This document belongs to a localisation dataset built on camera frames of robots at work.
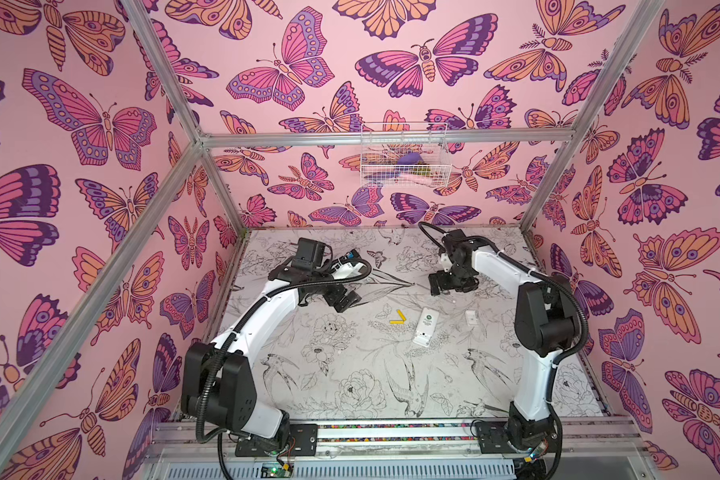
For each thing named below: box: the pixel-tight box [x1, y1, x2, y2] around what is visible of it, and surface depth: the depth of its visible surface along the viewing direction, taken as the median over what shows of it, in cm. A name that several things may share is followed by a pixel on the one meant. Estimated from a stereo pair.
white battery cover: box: [465, 310, 477, 326], surface depth 97 cm
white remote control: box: [413, 307, 439, 348], surface depth 94 cm
